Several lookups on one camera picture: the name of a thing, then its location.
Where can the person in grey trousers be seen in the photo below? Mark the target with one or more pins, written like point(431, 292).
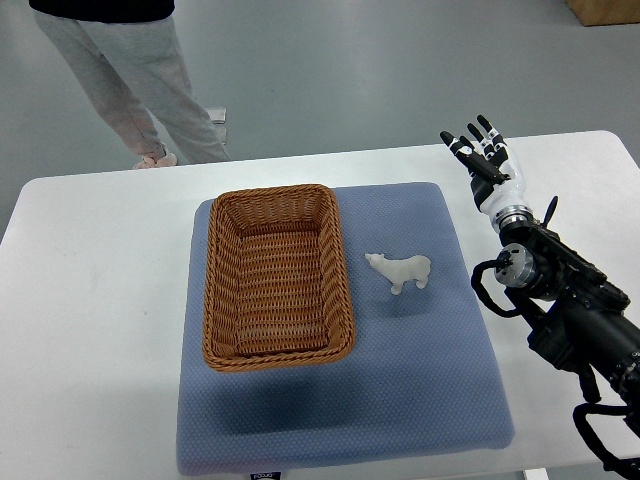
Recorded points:
point(127, 58)

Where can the brown wicker basket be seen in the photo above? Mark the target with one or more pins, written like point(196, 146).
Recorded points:
point(277, 291)

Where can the blue quilted mat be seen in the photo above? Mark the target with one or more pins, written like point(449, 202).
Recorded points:
point(422, 378)

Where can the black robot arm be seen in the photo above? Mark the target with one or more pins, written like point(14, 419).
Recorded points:
point(576, 318)

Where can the brown cardboard box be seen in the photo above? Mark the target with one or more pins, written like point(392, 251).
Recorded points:
point(605, 12)

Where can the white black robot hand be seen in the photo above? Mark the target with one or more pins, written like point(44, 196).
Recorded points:
point(496, 178)

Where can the upper silver floor plate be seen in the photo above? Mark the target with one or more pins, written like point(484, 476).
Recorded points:
point(217, 114)

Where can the white bear figurine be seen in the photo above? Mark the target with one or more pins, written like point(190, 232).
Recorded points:
point(416, 268)

